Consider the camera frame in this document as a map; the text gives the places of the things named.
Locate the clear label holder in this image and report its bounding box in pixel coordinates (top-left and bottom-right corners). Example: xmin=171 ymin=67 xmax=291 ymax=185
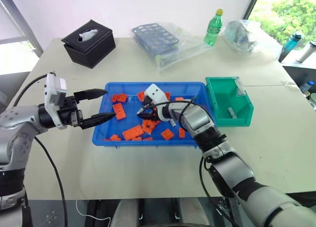
xmin=235 ymin=79 xmax=247 ymax=97

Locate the small clear bottle blue cap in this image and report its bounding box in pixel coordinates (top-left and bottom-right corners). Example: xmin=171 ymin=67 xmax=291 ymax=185
xmin=299 ymin=80 xmax=316 ymax=93

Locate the large orange toy brick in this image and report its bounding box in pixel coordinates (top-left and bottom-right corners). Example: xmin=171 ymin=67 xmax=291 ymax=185
xmin=112 ymin=103 xmax=127 ymax=120
xmin=122 ymin=125 xmax=145 ymax=141

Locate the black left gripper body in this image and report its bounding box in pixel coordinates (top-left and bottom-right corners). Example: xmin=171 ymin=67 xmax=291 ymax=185
xmin=58 ymin=95 xmax=84 ymax=128

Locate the white tissue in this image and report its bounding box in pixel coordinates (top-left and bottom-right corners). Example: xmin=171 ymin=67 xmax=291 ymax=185
xmin=78 ymin=28 xmax=100 ymax=42

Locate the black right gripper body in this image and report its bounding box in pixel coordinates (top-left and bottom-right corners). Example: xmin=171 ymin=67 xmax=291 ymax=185
xmin=142 ymin=95 xmax=159 ymax=114

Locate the green plastic bin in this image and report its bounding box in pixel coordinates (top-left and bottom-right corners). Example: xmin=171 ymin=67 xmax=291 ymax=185
xmin=205 ymin=76 xmax=255 ymax=127

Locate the crumpled clear plastic bag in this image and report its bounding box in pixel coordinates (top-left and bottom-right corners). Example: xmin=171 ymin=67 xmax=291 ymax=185
xmin=221 ymin=19 xmax=263 ymax=54

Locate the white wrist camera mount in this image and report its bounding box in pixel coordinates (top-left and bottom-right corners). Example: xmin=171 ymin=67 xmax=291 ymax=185
xmin=144 ymin=83 xmax=171 ymax=122
xmin=43 ymin=72 xmax=68 ymax=129

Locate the blue plastic bin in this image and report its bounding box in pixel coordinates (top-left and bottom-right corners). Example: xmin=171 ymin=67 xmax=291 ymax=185
xmin=91 ymin=81 xmax=218 ymax=149

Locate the grey rounded shape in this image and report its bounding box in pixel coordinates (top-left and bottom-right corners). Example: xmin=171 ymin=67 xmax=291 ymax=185
xmin=110 ymin=199 xmax=140 ymax=227
xmin=176 ymin=198 xmax=211 ymax=227

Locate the grey window frame post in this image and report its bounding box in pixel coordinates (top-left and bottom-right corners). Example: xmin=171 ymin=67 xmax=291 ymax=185
xmin=0 ymin=0 xmax=44 ymax=58

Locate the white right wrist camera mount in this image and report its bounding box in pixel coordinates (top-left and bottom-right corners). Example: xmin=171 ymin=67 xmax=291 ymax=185
xmin=144 ymin=83 xmax=171 ymax=122

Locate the white thermos flask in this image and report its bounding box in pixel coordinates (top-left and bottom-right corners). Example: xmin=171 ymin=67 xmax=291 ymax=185
xmin=294 ymin=41 xmax=316 ymax=64

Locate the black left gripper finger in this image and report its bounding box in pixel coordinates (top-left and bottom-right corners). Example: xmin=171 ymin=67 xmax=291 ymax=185
xmin=78 ymin=112 xmax=117 ymax=130
xmin=74 ymin=88 xmax=109 ymax=101

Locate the blue water bottle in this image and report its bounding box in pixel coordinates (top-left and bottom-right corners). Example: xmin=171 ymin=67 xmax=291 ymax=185
xmin=278 ymin=31 xmax=304 ymax=63

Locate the blue test tube rack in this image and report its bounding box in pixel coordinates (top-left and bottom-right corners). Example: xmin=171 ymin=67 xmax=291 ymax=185
xmin=131 ymin=22 xmax=180 ymax=63

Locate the thin white cable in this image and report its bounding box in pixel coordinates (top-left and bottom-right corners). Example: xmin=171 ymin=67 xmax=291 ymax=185
xmin=75 ymin=199 xmax=111 ymax=227

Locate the clear flat plastic bag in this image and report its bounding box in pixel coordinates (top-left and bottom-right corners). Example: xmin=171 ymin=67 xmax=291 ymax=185
xmin=152 ymin=21 xmax=216 ymax=73

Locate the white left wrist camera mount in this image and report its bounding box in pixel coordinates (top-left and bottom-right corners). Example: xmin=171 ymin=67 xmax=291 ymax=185
xmin=43 ymin=72 xmax=68 ymax=129

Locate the green plastic bottle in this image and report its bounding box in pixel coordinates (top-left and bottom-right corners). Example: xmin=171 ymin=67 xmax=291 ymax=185
xmin=203 ymin=9 xmax=224 ymax=46

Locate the black tissue box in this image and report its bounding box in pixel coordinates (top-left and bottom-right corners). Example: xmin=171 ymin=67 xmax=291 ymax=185
xmin=61 ymin=19 xmax=117 ymax=70

